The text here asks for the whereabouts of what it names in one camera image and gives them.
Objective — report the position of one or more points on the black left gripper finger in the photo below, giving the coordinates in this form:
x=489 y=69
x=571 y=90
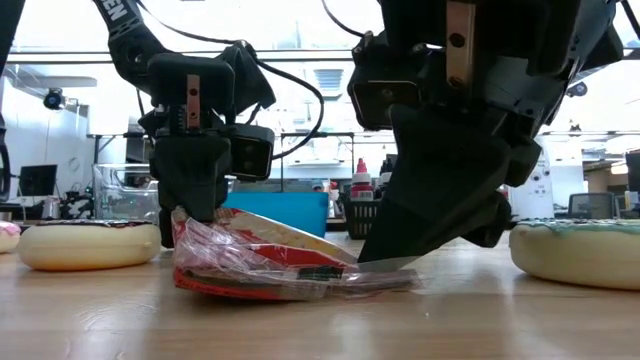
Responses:
x=166 y=230
x=190 y=170

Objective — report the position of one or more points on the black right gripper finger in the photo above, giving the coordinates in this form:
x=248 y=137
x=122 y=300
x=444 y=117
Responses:
x=492 y=225
x=440 y=190

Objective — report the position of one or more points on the chocolate frosted toy donut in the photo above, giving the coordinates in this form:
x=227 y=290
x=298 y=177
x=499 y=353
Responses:
x=90 y=245

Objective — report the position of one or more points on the pink food colouring bottle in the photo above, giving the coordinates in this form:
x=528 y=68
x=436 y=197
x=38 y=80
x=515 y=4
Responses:
x=361 y=187

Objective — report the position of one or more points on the red popcorn packet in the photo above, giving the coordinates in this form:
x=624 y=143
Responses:
x=250 y=270

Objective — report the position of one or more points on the green frosted toy donut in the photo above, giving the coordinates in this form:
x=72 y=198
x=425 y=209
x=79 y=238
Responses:
x=580 y=260

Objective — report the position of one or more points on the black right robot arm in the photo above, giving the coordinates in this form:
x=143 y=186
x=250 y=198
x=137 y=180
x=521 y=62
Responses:
x=600 y=40

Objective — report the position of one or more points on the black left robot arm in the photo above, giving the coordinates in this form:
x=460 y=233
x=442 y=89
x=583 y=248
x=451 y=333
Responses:
x=127 y=45

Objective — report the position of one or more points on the clear plastic bin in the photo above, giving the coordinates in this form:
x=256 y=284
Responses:
x=125 y=195

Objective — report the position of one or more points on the white pillar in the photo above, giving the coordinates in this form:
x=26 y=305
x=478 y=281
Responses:
x=542 y=190

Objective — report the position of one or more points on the black slotted plastic basket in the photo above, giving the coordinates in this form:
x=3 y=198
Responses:
x=361 y=220

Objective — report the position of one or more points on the blue plastic bin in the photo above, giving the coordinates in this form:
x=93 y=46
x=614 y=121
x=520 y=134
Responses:
x=290 y=212

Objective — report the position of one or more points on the silver canister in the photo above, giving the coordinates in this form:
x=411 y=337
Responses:
x=51 y=207

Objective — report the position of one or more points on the black computer monitor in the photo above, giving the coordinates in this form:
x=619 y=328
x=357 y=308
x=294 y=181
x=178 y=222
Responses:
x=37 y=180
x=634 y=172

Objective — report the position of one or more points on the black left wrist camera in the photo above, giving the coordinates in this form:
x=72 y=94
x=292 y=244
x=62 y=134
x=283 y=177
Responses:
x=252 y=152

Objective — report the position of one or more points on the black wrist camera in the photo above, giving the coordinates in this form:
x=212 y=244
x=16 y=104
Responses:
x=382 y=105
x=252 y=152

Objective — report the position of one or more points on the black ceiling-mounted camera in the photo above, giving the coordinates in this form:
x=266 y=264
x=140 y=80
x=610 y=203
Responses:
x=577 y=90
x=54 y=98

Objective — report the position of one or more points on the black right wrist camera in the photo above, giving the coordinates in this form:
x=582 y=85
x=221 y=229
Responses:
x=382 y=105

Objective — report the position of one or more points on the black metal room frame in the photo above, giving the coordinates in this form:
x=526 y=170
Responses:
x=330 y=134

